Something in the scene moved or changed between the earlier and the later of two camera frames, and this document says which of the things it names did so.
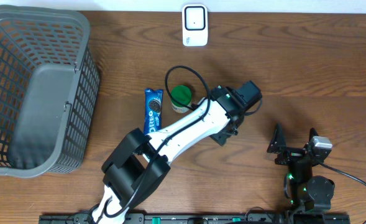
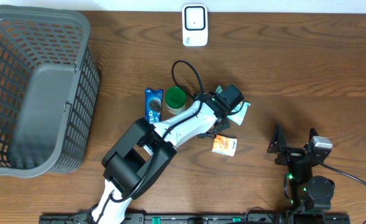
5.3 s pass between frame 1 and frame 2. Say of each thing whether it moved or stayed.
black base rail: stayed
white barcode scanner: stayed
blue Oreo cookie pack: stayed
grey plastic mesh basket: stayed
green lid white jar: moved
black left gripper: moved
